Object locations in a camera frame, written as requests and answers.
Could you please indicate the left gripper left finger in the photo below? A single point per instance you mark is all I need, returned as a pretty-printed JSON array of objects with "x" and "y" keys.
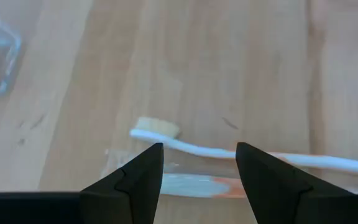
[{"x": 120, "y": 202}]

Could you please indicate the orange white toothbrush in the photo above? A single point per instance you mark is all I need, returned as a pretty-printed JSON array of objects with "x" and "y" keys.
[{"x": 197, "y": 149}]

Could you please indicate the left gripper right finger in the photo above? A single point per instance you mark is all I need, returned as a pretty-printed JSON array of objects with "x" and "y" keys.
[{"x": 278, "y": 202}]

